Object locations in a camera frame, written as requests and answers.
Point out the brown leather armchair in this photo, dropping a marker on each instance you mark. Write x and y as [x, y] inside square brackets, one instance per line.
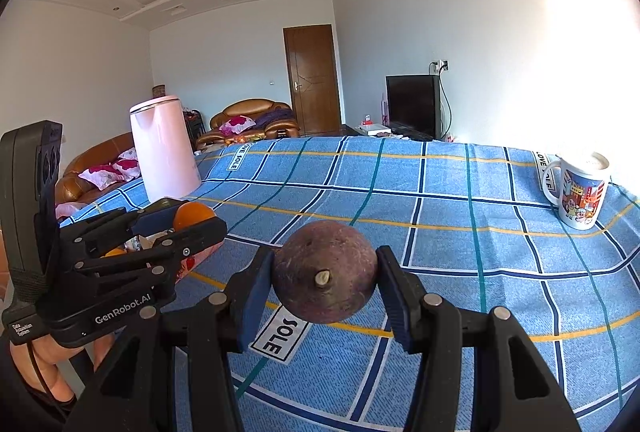
[250, 106]

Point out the round purple fruit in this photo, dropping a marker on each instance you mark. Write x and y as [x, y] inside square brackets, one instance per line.
[325, 262]

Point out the white cartoon print mug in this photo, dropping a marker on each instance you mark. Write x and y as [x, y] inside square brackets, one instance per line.
[582, 197]

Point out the low television stand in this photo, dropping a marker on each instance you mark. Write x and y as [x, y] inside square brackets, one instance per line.
[352, 130]

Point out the wall power outlet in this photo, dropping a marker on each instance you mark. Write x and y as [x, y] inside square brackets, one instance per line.
[441, 66]

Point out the blue plaid tablecloth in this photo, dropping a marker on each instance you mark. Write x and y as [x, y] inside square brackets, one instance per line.
[450, 192]

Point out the purple blanket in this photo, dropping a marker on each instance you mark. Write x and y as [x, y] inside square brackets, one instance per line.
[275, 116]

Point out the large orange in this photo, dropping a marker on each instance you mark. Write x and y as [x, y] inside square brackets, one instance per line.
[192, 214]

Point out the pink electric kettle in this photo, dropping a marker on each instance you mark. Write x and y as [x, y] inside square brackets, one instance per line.
[165, 152]

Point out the brown leather sofa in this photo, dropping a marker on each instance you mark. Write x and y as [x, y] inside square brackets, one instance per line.
[75, 167]

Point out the black television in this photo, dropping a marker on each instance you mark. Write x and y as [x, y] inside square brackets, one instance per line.
[412, 107]

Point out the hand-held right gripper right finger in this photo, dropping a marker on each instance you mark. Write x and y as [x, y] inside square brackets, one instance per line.
[395, 307]

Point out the pink floral cloth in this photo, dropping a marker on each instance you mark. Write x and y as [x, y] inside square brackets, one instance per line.
[65, 209]

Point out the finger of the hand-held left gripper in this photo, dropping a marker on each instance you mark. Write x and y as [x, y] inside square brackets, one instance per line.
[195, 237]
[150, 218]

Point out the person's left hand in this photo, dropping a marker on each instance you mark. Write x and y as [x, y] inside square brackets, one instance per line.
[50, 362]

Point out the woven basket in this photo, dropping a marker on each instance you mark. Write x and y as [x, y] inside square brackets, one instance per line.
[159, 90]

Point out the floral cushion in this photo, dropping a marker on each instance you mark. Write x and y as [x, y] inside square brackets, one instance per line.
[127, 162]
[100, 174]
[237, 124]

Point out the white flat box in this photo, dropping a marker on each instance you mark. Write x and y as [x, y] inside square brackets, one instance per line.
[375, 128]

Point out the brown wooden door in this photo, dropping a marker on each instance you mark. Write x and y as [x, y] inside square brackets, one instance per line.
[312, 82]

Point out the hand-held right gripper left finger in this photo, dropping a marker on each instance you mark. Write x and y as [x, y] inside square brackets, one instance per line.
[255, 302]

